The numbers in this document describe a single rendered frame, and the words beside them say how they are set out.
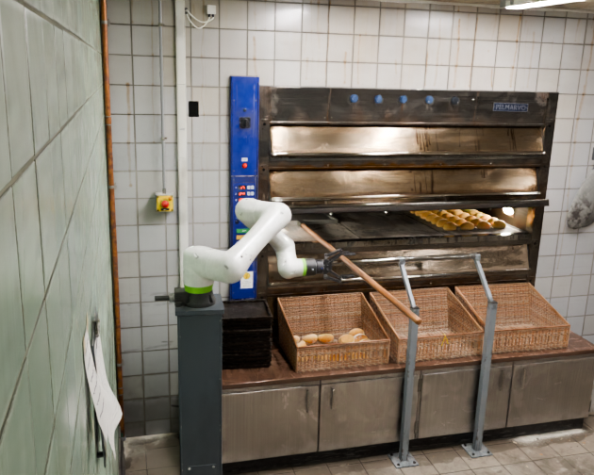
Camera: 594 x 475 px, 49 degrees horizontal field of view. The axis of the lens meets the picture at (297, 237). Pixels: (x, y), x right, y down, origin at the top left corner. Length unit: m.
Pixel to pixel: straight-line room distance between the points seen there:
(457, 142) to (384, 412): 1.69
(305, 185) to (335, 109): 0.47
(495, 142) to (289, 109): 1.35
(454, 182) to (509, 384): 1.27
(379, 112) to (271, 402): 1.79
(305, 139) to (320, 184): 0.28
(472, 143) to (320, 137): 0.99
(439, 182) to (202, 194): 1.48
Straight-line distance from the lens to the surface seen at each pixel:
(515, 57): 4.32
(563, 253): 4.77
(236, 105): 3.65
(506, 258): 4.53
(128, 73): 3.63
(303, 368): 3.63
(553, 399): 4.42
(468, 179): 4.25
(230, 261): 2.65
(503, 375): 4.11
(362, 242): 4.02
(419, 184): 4.09
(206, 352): 2.85
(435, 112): 4.09
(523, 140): 4.41
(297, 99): 3.77
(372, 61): 3.89
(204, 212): 3.74
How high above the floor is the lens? 2.19
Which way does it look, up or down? 14 degrees down
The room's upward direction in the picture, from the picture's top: 2 degrees clockwise
